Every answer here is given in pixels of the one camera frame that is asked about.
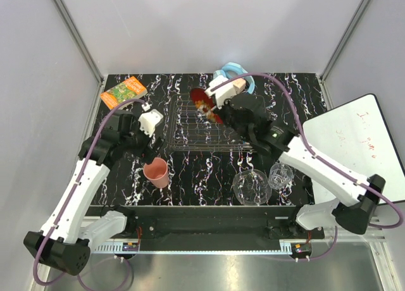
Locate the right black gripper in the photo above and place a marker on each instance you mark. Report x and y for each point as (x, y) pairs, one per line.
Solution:
(221, 111)

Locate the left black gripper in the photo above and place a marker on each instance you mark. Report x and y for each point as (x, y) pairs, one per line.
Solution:
(152, 152)

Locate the pink plastic cup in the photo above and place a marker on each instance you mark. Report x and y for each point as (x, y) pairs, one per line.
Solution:
(157, 173)

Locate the red floral plate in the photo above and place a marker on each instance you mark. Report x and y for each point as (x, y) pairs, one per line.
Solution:
(204, 104)

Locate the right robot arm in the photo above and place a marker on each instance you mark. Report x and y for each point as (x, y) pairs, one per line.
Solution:
(356, 196)

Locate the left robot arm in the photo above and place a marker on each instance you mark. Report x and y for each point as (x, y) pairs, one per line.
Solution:
(62, 243)

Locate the beige wooden cube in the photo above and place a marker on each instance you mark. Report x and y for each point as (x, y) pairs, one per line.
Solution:
(239, 85)

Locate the orange paperback book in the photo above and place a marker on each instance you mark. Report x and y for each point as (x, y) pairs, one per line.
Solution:
(131, 88)

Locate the clear glass mug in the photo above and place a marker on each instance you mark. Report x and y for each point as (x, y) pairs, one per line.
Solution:
(280, 175)

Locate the clear glass plate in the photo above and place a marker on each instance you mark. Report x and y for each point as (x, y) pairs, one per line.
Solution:
(251, 188)

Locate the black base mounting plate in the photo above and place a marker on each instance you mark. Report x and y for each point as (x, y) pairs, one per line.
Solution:
(214, 228)

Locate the white whiteboard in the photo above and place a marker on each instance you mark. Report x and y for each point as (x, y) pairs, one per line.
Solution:
(356, 135)

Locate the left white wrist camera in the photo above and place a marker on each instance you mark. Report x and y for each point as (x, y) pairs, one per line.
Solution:
(149, 119)

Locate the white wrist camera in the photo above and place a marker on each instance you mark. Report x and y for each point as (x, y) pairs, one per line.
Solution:
(149, 119)
(223, 93)

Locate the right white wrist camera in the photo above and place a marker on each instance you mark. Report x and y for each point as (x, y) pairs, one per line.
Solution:
(223, 93)

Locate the grey wire dish rack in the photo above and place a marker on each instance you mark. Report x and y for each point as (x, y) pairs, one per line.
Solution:
(189, 130)

